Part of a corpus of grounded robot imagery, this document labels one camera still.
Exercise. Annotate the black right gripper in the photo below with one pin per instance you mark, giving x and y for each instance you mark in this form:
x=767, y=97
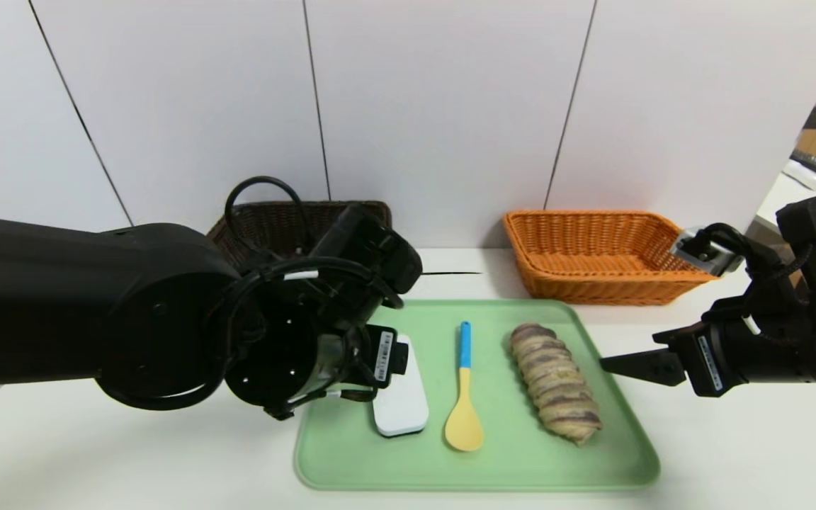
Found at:
x=707, y=364

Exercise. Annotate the black and orange left arm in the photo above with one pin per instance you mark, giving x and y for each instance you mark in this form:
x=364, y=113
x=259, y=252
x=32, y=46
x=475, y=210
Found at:
x=61, y=297

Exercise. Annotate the black keyboard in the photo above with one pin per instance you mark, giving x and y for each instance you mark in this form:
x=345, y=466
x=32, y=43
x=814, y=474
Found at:
x=808, y=163

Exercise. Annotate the white side table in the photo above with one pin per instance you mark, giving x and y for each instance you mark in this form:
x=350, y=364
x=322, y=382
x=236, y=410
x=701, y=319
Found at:
x=780, y=205

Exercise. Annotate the twisted purple swirl bread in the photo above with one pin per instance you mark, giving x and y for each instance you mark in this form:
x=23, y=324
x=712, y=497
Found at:
x=553, y=382

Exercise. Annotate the dark brown wicker basket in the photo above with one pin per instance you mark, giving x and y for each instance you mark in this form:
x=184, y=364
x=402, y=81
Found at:
x=273, y=219

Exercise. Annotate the white rectangular case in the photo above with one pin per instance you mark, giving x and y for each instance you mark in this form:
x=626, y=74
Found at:
x=408, y=404

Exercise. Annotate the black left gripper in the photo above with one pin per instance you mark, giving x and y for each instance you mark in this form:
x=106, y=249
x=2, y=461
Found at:
x=384, y=355

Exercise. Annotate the orange wicker basket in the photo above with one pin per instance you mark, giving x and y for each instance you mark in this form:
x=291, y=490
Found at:
x=592, y=283

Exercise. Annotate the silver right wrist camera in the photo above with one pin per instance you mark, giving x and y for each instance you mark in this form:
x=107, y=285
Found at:
x=695, y=249

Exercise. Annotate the light green plastic tray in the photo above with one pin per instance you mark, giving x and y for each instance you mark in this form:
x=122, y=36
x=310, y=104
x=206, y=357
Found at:
x=493, y=467

